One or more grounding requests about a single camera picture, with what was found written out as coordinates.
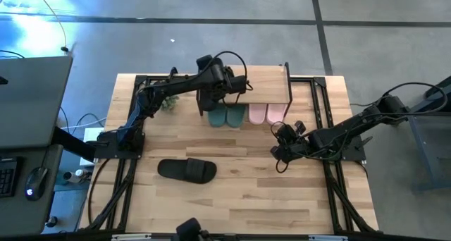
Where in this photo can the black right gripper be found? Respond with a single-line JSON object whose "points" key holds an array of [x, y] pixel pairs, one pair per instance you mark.
{"points": [[299, 146]]}

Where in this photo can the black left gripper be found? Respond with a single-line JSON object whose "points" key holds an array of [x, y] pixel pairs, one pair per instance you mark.
{"points": [[234, 84]]}

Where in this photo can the pink rubber slide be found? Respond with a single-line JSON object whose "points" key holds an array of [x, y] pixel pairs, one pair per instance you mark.
{"points": [[276, 114], [257, 115]]}

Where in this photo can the green rubber slide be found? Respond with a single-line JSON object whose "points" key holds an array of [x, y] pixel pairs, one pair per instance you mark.
{"points": [[217, 117], [236, 117]]}

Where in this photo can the wooden shelf with black frame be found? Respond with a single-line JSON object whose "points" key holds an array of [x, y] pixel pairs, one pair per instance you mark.
{"points": [[267, 86]]}

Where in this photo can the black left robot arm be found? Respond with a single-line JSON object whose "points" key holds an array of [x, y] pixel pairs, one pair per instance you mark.
{"points": [[165, 89]]}

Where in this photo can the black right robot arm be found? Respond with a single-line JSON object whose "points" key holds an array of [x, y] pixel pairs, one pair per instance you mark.
{"points": [[352, 128]]}

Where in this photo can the small green potted plant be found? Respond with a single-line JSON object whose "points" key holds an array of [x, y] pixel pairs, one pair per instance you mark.
{"points": [[171, 103]]}

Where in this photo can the black rounded object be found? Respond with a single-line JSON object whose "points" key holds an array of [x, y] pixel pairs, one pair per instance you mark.
{"points": [[188, 230]]}

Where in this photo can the grey metal cart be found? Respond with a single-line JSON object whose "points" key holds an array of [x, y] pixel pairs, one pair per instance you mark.
{"points": [[433, 149]]}

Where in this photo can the white power strip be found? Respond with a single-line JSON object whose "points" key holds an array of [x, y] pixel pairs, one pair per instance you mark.
{"points": [[91, 142]]}

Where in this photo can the small white bottle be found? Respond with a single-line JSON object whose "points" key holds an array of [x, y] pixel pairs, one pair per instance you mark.
{"points": [[74, 176]]}

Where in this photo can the black computer mouse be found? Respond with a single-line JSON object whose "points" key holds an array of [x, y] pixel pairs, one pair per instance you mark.
{"points": [[34, 184]]}

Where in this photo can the black keyboard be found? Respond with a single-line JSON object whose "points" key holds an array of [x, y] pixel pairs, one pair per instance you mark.
{"points": [[6, 177]]}

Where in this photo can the dark side desk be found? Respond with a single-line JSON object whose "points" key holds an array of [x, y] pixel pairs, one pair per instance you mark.
{"points": [[14, 213]]}

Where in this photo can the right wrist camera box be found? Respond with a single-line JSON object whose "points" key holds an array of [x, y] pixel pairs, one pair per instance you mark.
{"points": [[300, 127]]}

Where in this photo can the black aluminium table frame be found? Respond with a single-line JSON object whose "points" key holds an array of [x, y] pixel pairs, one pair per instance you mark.
{"points": [[333, 198]]}

